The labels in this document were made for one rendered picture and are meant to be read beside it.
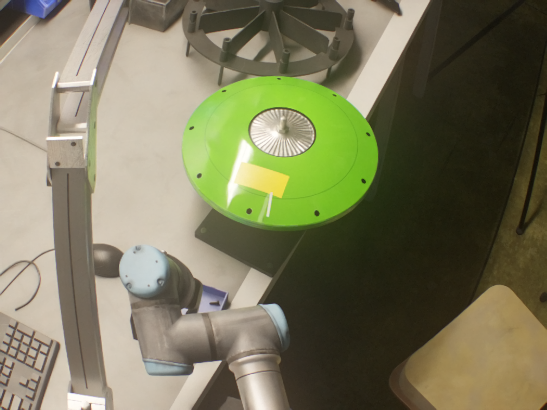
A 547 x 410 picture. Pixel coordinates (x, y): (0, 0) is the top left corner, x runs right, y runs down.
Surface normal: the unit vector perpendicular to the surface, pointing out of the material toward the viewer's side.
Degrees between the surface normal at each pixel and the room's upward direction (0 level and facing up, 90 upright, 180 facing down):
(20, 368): 6
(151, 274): 24
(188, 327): 1
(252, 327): 10
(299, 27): 88
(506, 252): 0
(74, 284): 54
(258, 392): 19
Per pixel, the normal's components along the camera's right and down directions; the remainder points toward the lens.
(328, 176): 0.26, -0.38
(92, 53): 0.07, -0.81
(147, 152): 0.07, -0.60
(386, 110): -0.44, 0.70
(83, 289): 0.07, 0.30
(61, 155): 0.03, 0.80
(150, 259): -0.06, -0.25
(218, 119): -0.22, -0.64
